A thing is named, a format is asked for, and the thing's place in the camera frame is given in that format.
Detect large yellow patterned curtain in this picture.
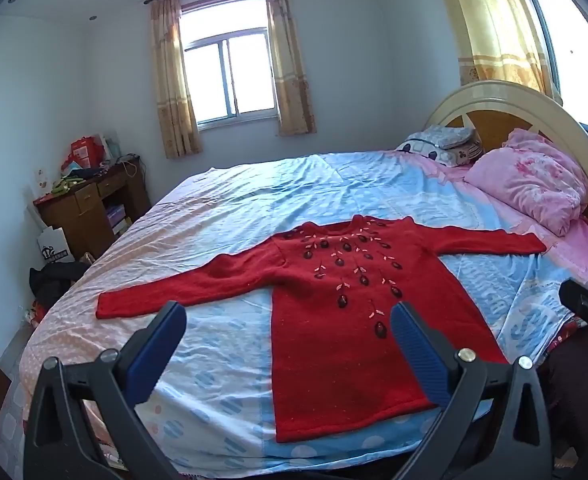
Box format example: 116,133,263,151
434,0,557,98

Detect grey blue patterned pillow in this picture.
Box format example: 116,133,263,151
414,125,476,149

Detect red gift bag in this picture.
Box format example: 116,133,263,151
62,135,107,171

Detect red embroidered knit sweater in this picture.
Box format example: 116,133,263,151
96,215,547,443

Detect large bedside window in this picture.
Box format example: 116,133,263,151
504,0,588,161

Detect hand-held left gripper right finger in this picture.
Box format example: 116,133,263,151
390,301,555,480

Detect white pillow with black spots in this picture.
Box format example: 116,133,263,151
396,139,470,167

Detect boxes under desk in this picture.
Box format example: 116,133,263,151
104,204,133,236

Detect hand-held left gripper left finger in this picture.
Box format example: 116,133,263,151
22,301,188,480

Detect pink floral quilt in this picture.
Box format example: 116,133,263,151
466,129,588,237

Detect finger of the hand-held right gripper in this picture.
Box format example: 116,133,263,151
559,279,588,352

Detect white paper bag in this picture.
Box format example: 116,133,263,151
37,226,76,264

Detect bed with blue pink sheet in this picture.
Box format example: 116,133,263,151
0,150,588,478

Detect beige patterned curtain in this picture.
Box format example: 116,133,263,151
148,0,203,159
264,0,317,137

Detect dark cloth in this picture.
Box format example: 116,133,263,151
536,327,588,480

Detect cream wooden headboard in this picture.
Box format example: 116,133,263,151
424,80,588,241

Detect black bag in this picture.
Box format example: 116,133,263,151
28,261,89,311

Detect green items on desk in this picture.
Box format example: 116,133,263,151
51,175,87,196

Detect sliding glass window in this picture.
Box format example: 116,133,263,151
180,7,279,128

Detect beige patterned pillow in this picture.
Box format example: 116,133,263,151
444,141,484,166

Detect brown wooden desk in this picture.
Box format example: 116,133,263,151
34,156,152,261

